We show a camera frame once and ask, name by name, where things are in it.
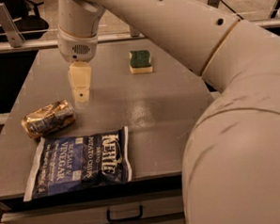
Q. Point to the blue kettle chips bag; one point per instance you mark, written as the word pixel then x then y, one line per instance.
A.
pixel 71 163

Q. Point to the green and yellow sponge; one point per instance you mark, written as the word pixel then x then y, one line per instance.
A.
pixel 140 62

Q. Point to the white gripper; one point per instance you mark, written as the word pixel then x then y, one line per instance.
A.
pixel 76 48

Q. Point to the orange soda can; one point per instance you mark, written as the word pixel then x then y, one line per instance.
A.
pixel 48 119

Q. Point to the middle metal bracket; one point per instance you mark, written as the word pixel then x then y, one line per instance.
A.
pixel 134 32

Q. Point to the black office chair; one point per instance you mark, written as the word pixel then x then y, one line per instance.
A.
pixel 25 15

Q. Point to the left metal bracket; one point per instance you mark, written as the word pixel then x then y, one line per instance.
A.
pixel 15 38

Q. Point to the grey drawer with black handle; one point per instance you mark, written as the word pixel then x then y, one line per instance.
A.
pixel 121 210

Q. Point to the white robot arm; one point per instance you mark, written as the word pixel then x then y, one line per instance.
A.
pixel 231 164

